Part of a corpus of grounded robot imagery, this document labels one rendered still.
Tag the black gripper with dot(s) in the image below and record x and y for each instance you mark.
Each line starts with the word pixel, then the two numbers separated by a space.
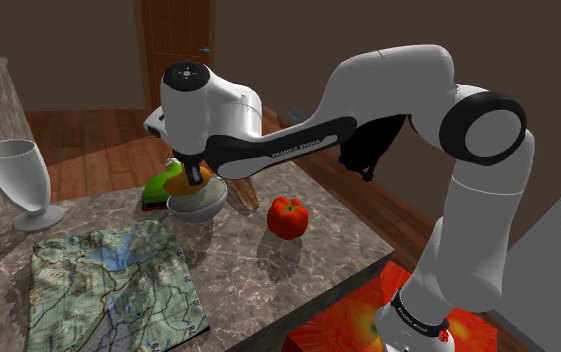
pixel 194 174

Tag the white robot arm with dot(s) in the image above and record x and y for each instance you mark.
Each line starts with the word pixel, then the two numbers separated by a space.
pixel 387 83

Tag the orange round fruit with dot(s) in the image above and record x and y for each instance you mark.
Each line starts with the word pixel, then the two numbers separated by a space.
pixel 178 186

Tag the white bowl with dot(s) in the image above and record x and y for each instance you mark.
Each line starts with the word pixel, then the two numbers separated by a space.
pixel 197 207

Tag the green bottle with dark base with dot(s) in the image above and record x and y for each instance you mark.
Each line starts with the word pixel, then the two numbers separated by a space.
pixel 154 192

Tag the brown wooden block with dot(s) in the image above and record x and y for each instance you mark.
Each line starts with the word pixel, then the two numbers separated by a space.
pixel 246 194

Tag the red bell pepper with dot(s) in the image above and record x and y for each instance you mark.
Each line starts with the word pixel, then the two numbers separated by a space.
pixel 287 218

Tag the brown wooden door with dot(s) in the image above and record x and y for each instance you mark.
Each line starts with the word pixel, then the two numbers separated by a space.
pixel 175 34

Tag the map printed book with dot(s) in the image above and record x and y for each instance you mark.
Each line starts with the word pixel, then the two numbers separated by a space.
pixel 109 292

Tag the white goblet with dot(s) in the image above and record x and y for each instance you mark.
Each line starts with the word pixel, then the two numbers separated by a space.
pixel 16 178

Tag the red orange patterned robot stand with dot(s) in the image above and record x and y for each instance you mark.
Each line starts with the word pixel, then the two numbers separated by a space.
pixel 343 319

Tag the grey cabinet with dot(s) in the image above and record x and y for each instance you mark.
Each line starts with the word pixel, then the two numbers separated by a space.
pixel 548 278

